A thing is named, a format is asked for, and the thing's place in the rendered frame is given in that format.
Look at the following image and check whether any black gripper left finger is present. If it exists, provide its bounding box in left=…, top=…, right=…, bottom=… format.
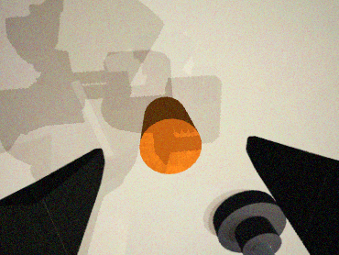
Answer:
left=0, top=149, right=104, bottom=255

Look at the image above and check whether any orange cylinder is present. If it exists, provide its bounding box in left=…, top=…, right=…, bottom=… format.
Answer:
left=139, top=96, right=202, bottom=174

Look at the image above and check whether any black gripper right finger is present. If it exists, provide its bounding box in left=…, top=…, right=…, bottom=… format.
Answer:
left=246, top=136, right=339, bottom=255

